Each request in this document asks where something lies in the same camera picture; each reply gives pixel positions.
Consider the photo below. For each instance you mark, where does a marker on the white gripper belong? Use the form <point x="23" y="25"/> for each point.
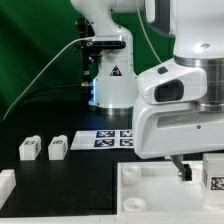
<point x="175" y="129"/>

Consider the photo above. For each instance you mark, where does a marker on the white square tabletop tray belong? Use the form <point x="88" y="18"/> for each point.
<point x="153" y="193"/>

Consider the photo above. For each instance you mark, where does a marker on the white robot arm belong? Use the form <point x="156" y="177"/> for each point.
<point x="197" y="27"/>

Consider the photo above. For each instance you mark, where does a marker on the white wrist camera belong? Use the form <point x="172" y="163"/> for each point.
<point x="170" y="82"/>

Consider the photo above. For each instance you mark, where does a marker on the white marker base plate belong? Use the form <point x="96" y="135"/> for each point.
<point x="102" y="139"/>

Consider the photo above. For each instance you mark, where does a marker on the white left obstacle bracket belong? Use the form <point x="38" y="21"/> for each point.
<point x="7" y="184"/>

